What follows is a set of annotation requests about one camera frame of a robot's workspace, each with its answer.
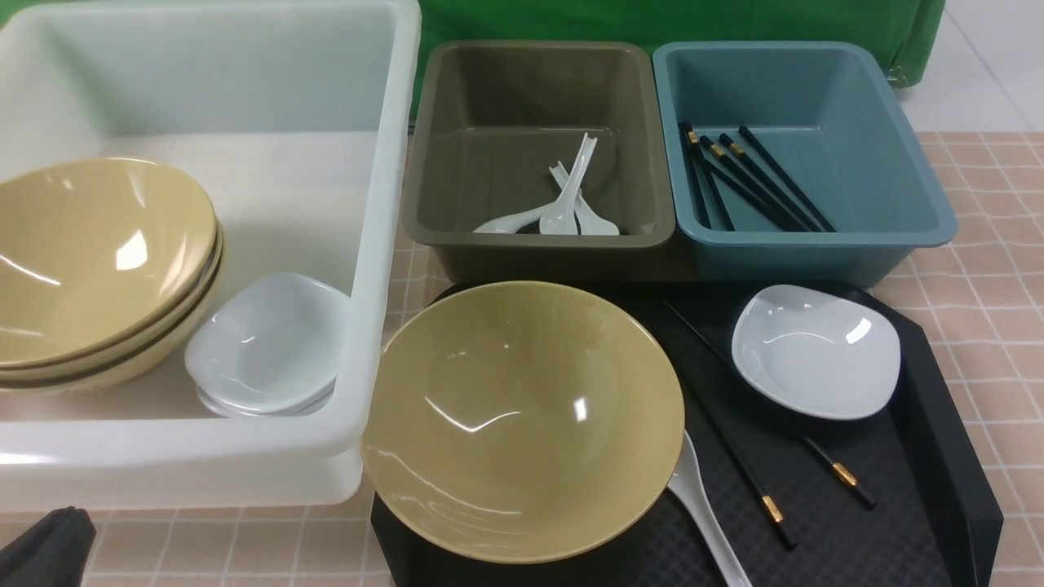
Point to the large white plastic tub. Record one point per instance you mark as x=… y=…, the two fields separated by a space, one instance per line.
x=293 y=116

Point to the white spoon in bin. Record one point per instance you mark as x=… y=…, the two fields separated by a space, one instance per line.
x=560 y=218
x=512 y=223
x=589 y=222

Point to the middle stacked yellow bowl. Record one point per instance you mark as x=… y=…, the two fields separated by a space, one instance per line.
x=102 y=358

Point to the olive green plastic bin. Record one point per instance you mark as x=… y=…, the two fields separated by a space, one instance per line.
x=495 y=116

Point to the large yellow noodle bowl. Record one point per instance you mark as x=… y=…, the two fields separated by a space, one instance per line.
x=522 y=422

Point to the stacked white dish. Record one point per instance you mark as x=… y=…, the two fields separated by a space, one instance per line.
x=311 y=405
x=275 y=344

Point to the white ceramic soup spoon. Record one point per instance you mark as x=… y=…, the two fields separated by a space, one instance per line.
x=686 y=484

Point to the bottom stacked white dish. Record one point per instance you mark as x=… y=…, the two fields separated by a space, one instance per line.
x=311 y=405

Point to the white square sauce dish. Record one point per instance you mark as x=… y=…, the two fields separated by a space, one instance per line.
x=817 y=354

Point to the black chopstick gold band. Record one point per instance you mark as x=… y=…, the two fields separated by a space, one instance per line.
x=771 y=493
x=837 y=467

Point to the black plastic serving tray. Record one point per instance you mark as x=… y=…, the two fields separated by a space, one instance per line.
x=937 y=521

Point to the teal blue plastic bin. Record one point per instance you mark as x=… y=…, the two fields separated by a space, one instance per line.
x=827 y=114

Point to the top stacked yellow bowl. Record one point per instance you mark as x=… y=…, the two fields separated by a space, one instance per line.
x=93 y=251

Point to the stacked yellow bowl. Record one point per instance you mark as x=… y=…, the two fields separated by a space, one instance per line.
x=93 y=251
x=102 y=358
x=136 y=364

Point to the top stacked white dish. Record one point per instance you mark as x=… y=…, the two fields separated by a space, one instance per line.
x=275 y=344

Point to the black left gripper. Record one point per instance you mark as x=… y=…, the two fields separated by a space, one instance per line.
x=53 y=552

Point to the bottom stacked yellow bowl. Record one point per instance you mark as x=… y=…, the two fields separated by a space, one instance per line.
x=136 y=364

